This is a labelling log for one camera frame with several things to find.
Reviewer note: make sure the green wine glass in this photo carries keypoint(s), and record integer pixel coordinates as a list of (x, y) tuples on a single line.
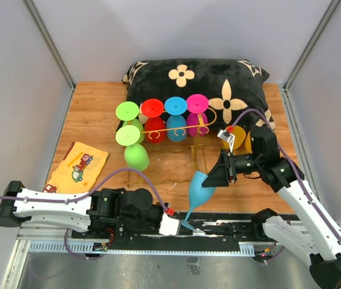
[(127, 110), (135, 154)]

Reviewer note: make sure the blue wine glass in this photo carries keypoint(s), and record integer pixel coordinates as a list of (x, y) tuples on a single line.
[(197, 195), (175, 107)]

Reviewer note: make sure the yellow truck print cloth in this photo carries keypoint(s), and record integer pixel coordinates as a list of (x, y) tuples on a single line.
[(78, 171)]

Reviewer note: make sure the red wine glass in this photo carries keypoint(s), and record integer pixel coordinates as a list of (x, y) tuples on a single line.
[(154, 125)]

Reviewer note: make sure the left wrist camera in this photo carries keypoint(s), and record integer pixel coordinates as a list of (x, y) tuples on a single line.
[(169, 226)]

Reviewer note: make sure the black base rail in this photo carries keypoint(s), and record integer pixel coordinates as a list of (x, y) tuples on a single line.
[(226, 234)]

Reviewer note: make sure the yellow wine glass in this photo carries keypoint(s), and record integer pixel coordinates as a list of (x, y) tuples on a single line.
[(248, 143), (240, 136)]

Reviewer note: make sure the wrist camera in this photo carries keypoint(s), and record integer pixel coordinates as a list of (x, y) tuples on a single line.
[(228, 139), (169, 226)]

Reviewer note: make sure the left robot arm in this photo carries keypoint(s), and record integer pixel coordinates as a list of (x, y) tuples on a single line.
[(107, 208)]

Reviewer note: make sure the blue wine glass front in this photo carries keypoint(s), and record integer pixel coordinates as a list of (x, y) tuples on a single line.
[(197, 195)]

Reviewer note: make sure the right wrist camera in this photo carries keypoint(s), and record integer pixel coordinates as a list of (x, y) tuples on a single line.
[(228, 139)]

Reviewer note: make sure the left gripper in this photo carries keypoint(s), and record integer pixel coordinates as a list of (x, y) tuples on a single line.
[(162, 209)]

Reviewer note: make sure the blue wine glass back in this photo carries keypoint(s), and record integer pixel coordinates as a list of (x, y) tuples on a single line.
[(175, 107)]

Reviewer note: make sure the magenta wine glass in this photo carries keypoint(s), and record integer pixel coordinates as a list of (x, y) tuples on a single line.
[(197, 103)]

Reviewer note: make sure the green wine glass front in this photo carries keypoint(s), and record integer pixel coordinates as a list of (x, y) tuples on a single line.
[(135, 154)]

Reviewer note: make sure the black floral pillow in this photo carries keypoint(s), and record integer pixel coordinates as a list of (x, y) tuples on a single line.
[(231, 87)]

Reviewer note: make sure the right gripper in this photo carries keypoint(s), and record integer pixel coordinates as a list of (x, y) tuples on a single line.
[(222, 172)]

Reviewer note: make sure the gold wire glass rack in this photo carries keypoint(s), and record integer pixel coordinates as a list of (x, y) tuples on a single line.
[(193, 148)]

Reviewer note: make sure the green wine glass back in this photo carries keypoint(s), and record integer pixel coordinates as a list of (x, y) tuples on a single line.
[(127, 110)]

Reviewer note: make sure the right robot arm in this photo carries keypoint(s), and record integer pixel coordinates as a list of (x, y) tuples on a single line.
[(320, 247)]

